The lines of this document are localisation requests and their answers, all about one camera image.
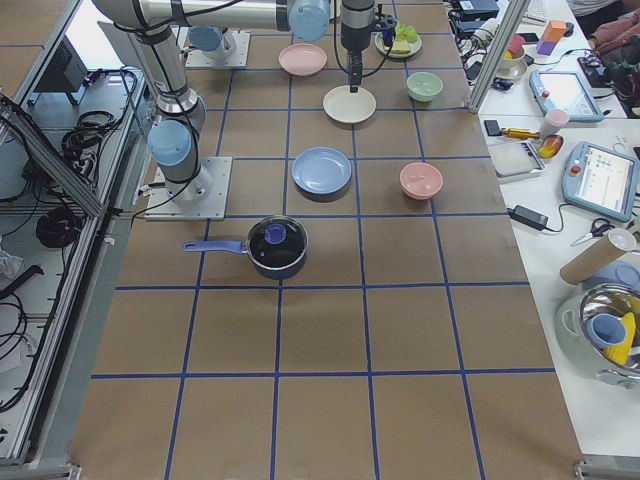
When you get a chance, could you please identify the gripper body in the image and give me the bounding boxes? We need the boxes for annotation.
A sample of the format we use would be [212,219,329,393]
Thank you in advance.
[340,0,376,53]

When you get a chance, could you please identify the pink plate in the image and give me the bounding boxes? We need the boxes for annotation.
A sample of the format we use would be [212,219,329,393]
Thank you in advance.
[278,43,327,77]

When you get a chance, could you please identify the blue plate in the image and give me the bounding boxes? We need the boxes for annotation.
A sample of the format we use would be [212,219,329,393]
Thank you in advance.
[292,147,352,195]

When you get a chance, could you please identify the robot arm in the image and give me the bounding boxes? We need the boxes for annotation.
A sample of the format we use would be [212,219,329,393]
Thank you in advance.
[95,1,333,206]
[187,26,236,68]

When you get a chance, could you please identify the cream plate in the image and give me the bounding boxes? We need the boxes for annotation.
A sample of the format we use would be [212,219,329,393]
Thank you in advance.
[323,85,377,124]

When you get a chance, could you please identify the bread slice on plate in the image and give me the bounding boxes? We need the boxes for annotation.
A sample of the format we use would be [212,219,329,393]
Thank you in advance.
[390,40,411,56]

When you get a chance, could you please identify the lettuce leaf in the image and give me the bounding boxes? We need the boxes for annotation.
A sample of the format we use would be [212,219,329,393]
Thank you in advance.
[394,21,419,44]

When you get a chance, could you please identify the green plate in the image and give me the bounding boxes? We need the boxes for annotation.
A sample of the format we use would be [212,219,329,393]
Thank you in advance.
[374,33,422,59]

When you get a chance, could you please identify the green bowl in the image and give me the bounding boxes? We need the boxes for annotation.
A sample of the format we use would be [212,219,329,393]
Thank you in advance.
[406,71,444,102]

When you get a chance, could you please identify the pink bowl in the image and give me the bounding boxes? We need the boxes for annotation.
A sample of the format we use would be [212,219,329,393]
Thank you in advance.
[399,162,444,200]

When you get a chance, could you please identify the white bowl with fruit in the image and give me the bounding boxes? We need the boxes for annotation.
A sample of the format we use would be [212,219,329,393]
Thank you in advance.
[498,34,525,73]

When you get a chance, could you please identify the white kitchen scale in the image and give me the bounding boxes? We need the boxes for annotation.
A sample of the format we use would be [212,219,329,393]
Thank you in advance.
[488,141,546,183]

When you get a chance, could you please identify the blue saucepan with lid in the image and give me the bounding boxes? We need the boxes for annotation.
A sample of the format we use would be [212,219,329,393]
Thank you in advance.
[182,215,308,280]

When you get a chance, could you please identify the orange purple toy block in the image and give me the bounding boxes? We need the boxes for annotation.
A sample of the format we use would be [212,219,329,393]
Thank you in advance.
[535,20,567,56]

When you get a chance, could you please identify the white cup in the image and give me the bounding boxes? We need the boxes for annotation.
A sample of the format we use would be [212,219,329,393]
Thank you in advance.
[539,108,570,139]

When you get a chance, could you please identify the toy mango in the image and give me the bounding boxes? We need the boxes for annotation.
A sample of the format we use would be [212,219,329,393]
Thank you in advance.
[537,134,564,160]

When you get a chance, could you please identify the far teach pendant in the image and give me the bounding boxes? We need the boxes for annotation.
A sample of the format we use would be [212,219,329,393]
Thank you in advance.
[528,70,604,123]

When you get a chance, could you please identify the teach pendant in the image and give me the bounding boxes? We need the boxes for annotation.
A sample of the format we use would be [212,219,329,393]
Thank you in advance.
[528,70,604,123]
[562,142,639,222]

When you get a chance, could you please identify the black power adapter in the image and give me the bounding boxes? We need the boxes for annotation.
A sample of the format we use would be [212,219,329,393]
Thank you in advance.
[507,205,548,231]

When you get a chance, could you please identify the near teach pendant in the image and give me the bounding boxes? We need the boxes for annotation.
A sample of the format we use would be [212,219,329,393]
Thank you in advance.
[562,142,639,222]

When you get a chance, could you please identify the scissors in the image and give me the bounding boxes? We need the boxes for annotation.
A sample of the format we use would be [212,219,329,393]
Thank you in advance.
[571,218,614,246]

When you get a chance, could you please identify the cardboard tube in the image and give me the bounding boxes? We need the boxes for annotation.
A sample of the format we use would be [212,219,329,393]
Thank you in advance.
[559,228,637,285]

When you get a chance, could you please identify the steel mixing bowl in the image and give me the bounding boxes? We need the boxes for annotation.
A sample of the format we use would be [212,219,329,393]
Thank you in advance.
[579,284,639,388]

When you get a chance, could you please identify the blue cup in bowl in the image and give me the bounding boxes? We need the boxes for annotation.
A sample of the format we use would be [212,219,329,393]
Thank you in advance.
[590,313,625,348]

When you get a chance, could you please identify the toy corn cob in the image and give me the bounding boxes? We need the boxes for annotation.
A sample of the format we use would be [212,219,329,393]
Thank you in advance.
[603,312,636,365]

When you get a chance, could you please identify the aluminium frame post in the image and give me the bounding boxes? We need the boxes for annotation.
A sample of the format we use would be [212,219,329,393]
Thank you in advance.
[468,0,529,114]

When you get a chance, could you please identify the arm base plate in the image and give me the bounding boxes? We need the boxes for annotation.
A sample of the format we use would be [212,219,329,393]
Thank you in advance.
[185,29,250,70]
[144,156,232,221]

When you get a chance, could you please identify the yellow handled tool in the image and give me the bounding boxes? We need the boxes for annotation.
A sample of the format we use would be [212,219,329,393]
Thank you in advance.
[501,128,541,140]

